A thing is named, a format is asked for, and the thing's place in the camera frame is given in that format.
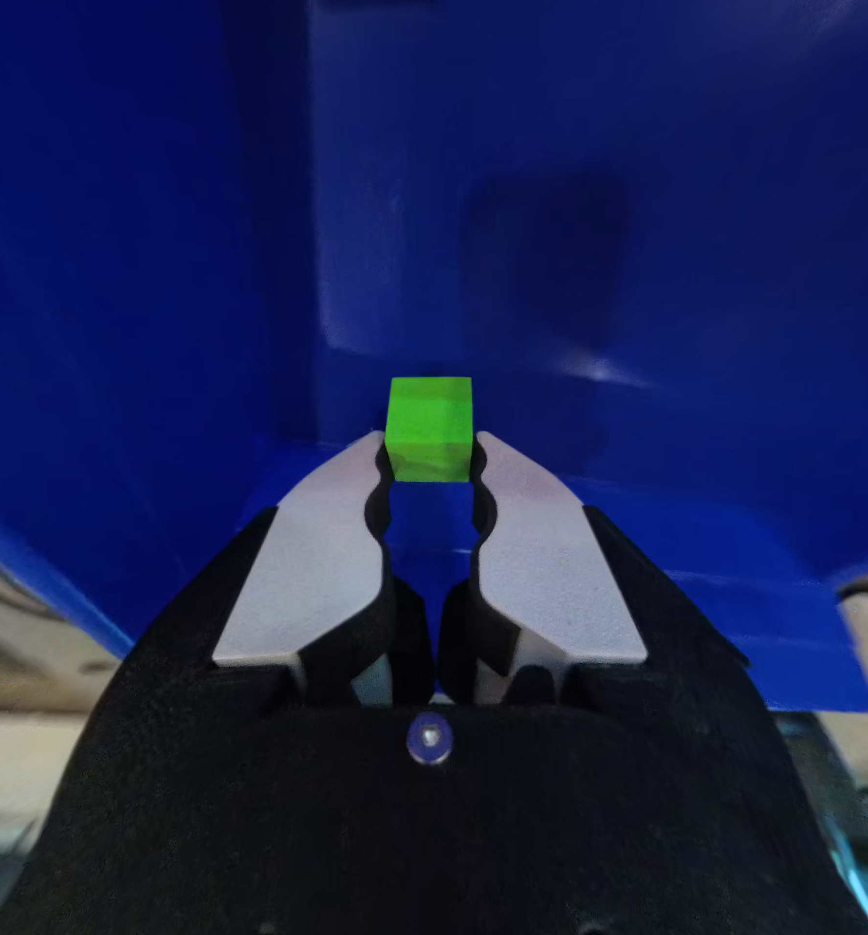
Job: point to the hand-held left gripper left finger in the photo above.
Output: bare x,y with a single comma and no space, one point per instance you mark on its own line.
309,577

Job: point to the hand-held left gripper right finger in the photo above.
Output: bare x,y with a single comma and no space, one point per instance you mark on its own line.
558,577

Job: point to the green wooden cube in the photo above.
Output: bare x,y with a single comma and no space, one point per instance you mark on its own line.
430,431

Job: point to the blue plastic bin with cubes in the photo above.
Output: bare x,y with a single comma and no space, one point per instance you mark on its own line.
185,219

